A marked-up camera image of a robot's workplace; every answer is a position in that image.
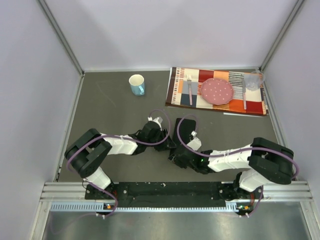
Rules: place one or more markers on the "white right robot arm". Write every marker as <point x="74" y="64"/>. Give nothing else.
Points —
<point x="261" y="162"/>

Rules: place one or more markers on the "pink handled fork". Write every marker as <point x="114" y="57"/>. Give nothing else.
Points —
<point x="189" y="82"/>

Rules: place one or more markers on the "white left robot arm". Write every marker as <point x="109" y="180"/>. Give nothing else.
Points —
<point x="90" y="150"/>

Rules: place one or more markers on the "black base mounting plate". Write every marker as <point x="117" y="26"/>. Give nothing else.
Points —
<point x="178" y="194"/>

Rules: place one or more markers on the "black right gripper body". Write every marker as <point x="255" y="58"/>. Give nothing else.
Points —
<point x="177" y="160"/>

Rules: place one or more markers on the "pink handled knife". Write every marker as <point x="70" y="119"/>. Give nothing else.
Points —
<point x="244" y="94"/>

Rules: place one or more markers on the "clear plastic cup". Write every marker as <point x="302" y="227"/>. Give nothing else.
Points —
<point x="254" y="80"/>

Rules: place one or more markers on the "blue ceramic mug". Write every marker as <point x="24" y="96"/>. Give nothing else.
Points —
<point x="137" y="84"/>

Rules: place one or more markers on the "black zip tool case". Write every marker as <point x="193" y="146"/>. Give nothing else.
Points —
<point x="186" y="128"/>

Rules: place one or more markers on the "pink polka dot plate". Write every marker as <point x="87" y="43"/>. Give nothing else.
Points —
<point x="217" y="91"/>

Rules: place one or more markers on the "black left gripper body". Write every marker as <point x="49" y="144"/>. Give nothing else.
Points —
<point x="163" y="146"/>

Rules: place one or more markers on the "colourful patterned placemat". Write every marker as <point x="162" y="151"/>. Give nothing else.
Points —
<point x="177" y="91"/>

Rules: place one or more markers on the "grey slotted cable duct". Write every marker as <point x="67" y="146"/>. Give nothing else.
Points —
<point x="101" y="207"/>

